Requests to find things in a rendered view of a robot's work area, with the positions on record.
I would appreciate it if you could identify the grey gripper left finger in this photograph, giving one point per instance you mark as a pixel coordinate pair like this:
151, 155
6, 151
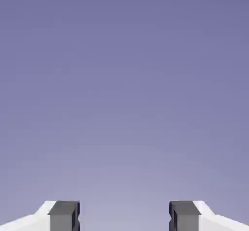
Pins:
60, 217

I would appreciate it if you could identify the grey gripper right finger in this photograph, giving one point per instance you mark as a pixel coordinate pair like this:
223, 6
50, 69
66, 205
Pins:
187, 217

